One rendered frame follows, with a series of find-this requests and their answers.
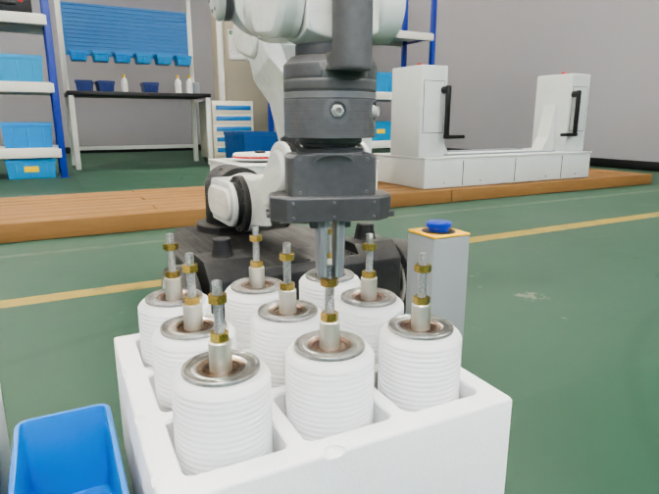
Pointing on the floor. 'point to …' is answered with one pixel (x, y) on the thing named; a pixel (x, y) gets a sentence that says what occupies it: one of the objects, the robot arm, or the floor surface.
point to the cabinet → (241, 115)
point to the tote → (248, 141)
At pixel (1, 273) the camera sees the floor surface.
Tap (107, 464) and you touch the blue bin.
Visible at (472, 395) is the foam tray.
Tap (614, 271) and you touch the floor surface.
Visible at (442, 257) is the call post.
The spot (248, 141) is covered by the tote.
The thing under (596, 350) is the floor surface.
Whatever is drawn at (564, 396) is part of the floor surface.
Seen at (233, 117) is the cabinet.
